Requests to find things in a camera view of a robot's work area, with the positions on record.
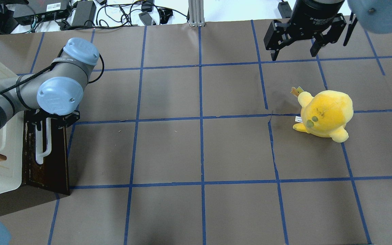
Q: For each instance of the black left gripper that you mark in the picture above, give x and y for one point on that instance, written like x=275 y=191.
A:
x=61 y=120

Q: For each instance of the black power adapter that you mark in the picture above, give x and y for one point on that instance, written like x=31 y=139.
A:
x=84 y=13

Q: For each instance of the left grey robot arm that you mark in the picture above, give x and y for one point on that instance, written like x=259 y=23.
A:
x=56 y=91

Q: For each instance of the yellow plush dinosaur toy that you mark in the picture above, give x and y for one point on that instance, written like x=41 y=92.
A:
x=324 y=115

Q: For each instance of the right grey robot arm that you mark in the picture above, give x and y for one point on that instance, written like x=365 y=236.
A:
x=373 y=15

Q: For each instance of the black network switch box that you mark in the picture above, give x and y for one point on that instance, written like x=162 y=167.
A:
x=47 y=10

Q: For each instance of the aluminium frame post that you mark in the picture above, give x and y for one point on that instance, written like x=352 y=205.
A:
x=196 y=16

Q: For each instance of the dark wooden drawer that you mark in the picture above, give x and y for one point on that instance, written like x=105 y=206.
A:
x=40 y=183

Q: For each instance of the white drawer handle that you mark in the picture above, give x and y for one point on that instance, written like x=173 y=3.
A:
x=43 y=141

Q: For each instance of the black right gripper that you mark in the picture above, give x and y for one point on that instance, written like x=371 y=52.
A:
x=313 y=15

